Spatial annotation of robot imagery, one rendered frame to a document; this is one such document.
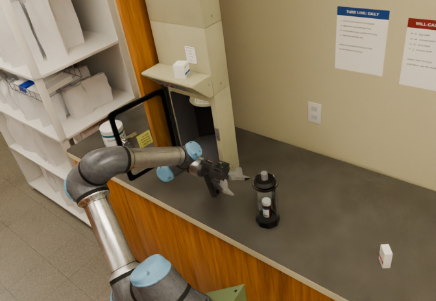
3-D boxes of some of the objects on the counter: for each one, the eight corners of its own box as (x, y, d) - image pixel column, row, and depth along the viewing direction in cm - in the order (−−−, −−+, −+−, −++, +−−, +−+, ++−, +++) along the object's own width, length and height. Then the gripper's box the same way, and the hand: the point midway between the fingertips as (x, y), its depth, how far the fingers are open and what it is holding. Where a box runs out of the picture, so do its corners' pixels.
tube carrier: (283, 212, 173) (281, 174, 161) (276, 230, 165) (274, 192, 153) (259, 207, 177) (256, 170, 165) (252, 224, 169) (247, 187, 157)
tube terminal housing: (209, 135, 232) (187, 3, 189) (254, 152, 213) (241, 9, 170) (180, 158, 217) (148, 20, 174) (226, 178, 198) (204, 28, 155)
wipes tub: (119, 137, 243) (112, 117, 234) (132, 143, 235) (126, 122, 227) (102, 148, 235) (94, 128, 226) (115, 155, 227) (108, 133, 219)
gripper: (189, 168, 162) (232, 184, 154) (213, 149, 177) (254, 163, 169) (189, 185, 166) (230, 202, 158) (212, 165, 181) (252, 180, 173)
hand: (242, 187), depth 165 cm, fingers open, 14 cm apart
